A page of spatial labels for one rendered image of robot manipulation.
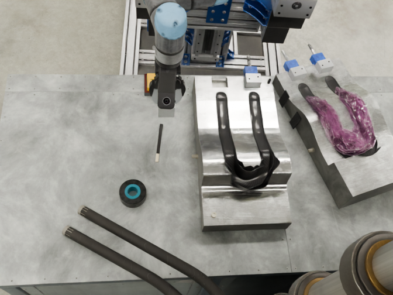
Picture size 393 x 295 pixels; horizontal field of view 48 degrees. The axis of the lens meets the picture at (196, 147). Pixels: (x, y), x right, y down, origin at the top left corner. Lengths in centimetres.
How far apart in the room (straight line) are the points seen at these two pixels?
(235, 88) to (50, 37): 156
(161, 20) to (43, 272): 75
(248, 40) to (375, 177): 133
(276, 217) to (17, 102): 91
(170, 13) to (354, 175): 73
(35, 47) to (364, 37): 202
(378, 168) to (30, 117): 110
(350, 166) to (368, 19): 191
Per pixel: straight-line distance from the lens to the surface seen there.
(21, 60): 272
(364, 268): 61
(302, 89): 159
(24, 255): 136
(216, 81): 151
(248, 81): 147
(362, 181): 141
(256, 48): 251
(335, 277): 72
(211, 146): 132
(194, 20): 186
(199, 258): 132
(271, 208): 134
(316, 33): 299
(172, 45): 111
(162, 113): 135
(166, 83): 119
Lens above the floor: 208
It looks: 62 degrees down
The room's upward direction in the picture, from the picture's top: 12 degrees clockwise
